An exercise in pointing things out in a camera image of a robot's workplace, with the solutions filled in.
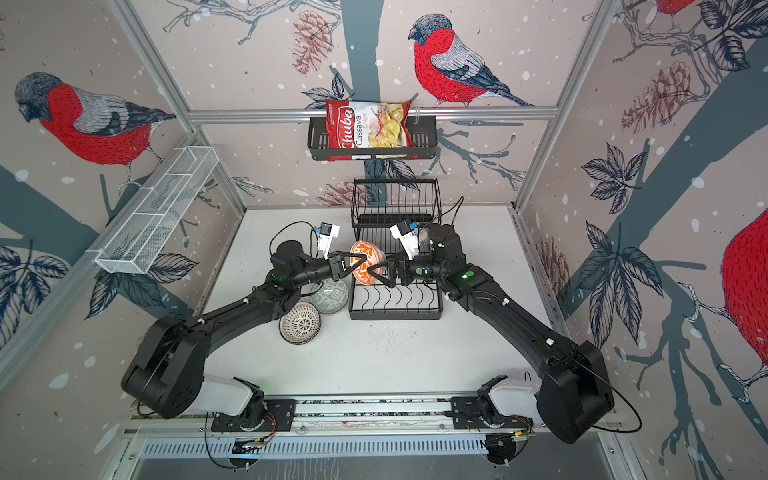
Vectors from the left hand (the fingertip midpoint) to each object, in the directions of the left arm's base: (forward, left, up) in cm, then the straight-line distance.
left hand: (364, 260), depth 75 cm
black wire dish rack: (+42, -2, -22) cm, 48 cm away
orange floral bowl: (+1, -3, +1) cm, 3 cm away
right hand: (-3, -2, 0) cm, 4 cm away
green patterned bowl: (+1, +12, -23) cm, 26 cm away
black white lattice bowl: (-8, +20, -21) cm, 30 cm away
